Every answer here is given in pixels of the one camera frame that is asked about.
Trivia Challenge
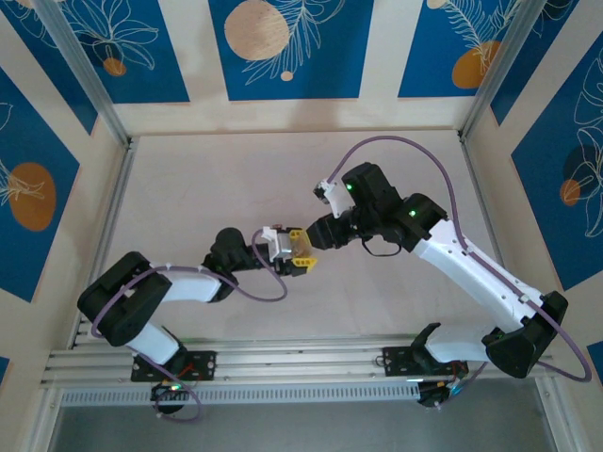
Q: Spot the small electronics board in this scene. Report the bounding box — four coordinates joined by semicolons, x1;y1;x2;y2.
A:
150;381;189;415
416;376;467;411

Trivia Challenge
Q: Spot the aluminium base rail beam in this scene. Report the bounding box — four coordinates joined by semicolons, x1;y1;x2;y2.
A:
40;334;562;392

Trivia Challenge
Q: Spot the aluminium side rail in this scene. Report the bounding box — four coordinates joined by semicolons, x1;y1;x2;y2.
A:
68;138;140;352
459;133;500;269

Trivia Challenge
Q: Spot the white slotted cable duct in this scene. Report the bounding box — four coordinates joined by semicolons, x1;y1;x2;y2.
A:
59;379;421;407

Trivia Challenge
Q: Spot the aluminium frame post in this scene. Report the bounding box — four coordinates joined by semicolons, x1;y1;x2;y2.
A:
459;0;543;142
33;0;133;148

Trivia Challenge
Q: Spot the aluminium frame leg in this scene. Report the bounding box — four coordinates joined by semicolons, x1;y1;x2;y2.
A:
25;388;65;452
534;376;569;452

